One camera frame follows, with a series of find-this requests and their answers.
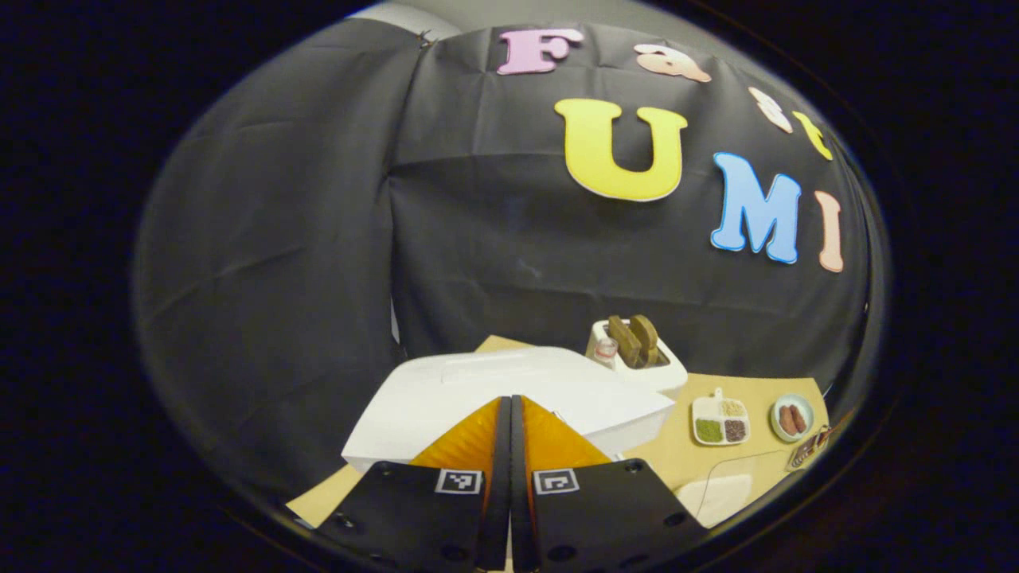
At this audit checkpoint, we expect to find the white rectangular tray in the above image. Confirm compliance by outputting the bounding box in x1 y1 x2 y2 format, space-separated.
676 474 755 528

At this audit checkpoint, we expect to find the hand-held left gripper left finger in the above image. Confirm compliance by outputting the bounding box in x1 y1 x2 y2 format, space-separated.
317 396 511 573

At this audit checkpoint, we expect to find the white divided grain dish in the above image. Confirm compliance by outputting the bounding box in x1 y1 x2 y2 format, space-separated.
690 387 752 447

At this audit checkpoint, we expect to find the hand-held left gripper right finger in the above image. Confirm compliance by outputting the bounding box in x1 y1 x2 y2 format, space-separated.
511 395 711 573

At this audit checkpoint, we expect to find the white rice cooker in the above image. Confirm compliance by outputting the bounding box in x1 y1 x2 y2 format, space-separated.
342 347 677 475

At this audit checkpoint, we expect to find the black backdrop cloth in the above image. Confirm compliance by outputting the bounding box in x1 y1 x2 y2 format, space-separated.
134 18 876 510

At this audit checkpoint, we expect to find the pale green plate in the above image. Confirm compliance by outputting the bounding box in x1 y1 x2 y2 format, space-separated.
769 393 816 444

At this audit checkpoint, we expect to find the white chopstick holder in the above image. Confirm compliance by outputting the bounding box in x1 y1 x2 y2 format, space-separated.
586 318 689 402

